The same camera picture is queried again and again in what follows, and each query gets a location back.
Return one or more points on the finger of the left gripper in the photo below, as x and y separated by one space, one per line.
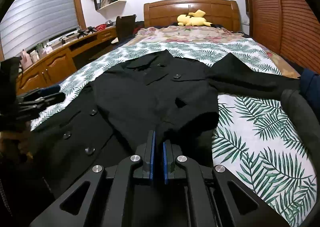
43 92
50 101

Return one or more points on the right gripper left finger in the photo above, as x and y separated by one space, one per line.
101 196

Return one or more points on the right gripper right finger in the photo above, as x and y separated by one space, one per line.
215 196

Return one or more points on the black button coat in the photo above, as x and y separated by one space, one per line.
174 97

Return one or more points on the wooden desk cabinet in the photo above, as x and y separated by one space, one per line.
59 64

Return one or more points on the pink bottle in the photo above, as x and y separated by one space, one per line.
26 61

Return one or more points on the palm leaf bedspread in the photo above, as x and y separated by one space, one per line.
254 138

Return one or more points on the grey window blind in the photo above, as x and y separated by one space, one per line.
30 22

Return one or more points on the red basket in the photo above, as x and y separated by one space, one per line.
101 27

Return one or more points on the dark desk chair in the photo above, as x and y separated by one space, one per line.
125 25

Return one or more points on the grey folded garment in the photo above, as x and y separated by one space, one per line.
305 122

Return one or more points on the navy folded garment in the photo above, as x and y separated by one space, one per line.
310 87

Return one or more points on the floral blanket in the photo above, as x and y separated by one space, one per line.
185 32

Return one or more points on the yellow plush toy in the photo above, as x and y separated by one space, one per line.
193 19

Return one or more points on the wooden headboard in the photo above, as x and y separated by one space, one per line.
218 12

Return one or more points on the wooden louvered wardrobe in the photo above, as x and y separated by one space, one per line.
288 28

